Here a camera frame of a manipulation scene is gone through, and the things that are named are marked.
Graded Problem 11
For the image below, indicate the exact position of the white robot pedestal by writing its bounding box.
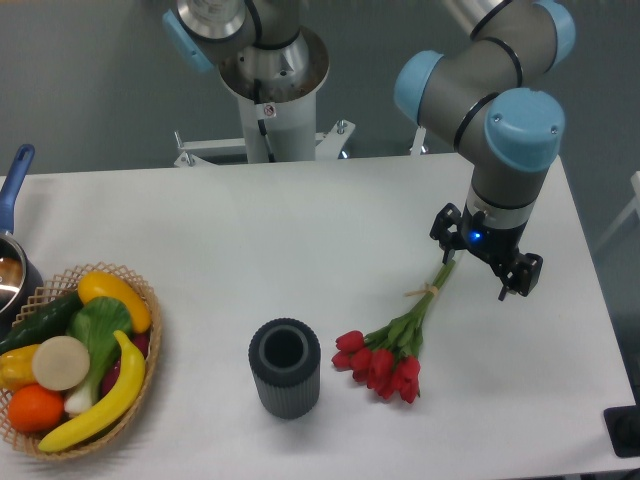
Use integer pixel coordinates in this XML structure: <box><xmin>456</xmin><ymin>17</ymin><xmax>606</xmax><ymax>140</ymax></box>
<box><xmin>174</xmin><ymin>88</ymin><xmax>356</xmax><ymax>167</ymax></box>

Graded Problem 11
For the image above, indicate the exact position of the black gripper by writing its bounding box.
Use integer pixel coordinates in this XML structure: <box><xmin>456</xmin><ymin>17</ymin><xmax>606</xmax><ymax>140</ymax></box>
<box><xmin>429</xmin><ymin>200</ymin><xmax>543</xmax><ymax>301</ymax></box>

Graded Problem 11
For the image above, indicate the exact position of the black device at edge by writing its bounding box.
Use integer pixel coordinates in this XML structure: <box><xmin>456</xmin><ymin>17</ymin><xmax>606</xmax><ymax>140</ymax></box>
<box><xmin>603</xmin><ymin>405</ymin><xmax>639</xmax><ymax>458</ymax></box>

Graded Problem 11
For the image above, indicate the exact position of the orange fruit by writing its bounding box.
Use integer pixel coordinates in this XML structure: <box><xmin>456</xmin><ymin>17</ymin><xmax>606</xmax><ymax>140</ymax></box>
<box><xmin>8</xmin><ymin>384</ymin><xmax>64</xmax><ymax>433</ymax></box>

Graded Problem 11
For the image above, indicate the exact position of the yellow banana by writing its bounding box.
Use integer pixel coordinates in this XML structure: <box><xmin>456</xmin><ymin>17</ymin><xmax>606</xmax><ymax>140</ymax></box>
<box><xmin>38</xmin><ymin>330</ymin><xmax>146</xmax><ymax>453</ymax></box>

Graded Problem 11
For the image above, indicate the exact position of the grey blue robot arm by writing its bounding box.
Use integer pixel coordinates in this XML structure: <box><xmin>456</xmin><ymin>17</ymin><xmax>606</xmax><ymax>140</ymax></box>
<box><xmin>394</xmin><ymin>1</ymin><xmax>576</xmax><ymax>297</ymax></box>

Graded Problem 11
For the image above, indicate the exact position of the green bok choy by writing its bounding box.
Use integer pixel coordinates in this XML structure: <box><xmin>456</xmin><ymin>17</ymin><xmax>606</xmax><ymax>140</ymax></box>
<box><xmin>64</xmin><ymin>296</ymin><xmax>132</xmax><ymax>417</ymax></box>

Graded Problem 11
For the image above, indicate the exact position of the red tulip bouquet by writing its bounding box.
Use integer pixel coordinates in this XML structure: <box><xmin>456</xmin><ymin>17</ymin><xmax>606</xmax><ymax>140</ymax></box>
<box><xmin>331</xmin><ymin>261</ymin><xmax>456</xmax><ymax>404</ymax></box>

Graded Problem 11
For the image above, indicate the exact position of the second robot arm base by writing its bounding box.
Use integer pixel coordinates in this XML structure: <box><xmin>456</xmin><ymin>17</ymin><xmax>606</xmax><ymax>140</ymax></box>
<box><xmin>162</xmin><ymin>1</ymin><xmax>329</xmax><ymax>104</ymax></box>

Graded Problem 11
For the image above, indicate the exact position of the beige round disc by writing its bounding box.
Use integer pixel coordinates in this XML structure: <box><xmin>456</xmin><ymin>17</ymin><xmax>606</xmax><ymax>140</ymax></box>
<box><xmin>31</xmin><ymin>336</ymin><xmax>90</xmax><ymax>391</ymax></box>

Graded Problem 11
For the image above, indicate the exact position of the green cucumber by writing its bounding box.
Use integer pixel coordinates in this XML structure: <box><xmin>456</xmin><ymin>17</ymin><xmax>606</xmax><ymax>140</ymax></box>
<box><xmin>1</xmin><ymin>291</ymin><xmax>83</xmax><ymax>354</ymax></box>

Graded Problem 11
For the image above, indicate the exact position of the dark grey ribbed vase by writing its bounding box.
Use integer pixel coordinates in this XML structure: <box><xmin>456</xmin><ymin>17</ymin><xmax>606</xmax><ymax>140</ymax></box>
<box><xmin>248</xmin><ymin>318</ymin><xmax>321</xmax><ymax>420</ymax></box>

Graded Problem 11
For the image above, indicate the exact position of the dark red vegetable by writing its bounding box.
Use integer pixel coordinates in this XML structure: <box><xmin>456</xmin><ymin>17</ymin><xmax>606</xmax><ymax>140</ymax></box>
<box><xmin>100</xmin><ymin>331</ymin><xmax>151</xmax><ymax>397</ymax></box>

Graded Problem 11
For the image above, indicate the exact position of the woven wicker basket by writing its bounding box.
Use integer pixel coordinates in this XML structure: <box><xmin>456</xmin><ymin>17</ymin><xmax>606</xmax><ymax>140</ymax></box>
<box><xmin>1</xmin><ymin>262</ymin><xmax>162</xmax><ymax>461</ymax></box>

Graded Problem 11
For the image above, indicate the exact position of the white frame at right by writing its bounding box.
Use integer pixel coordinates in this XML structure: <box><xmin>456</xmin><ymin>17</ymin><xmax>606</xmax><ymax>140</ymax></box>
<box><xmin>594</xmin><ymin>171</ymin><xmax>639</xmax><ymax>254</ymax></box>

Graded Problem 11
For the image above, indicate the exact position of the blue handled saucepan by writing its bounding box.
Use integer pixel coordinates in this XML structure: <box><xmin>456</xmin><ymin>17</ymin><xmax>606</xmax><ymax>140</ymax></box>
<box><xmin>1</xmin><ymin>144</ymin><xmax>43</xmax><ymax>339</ymax></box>

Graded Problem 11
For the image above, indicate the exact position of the yellow bell pepper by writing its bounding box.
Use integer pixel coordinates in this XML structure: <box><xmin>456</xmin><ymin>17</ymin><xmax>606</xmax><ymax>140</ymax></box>
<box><xmin>1</xmin><ymin>344</ymin><xmax>40</xmax><ymax>391</ymax></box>

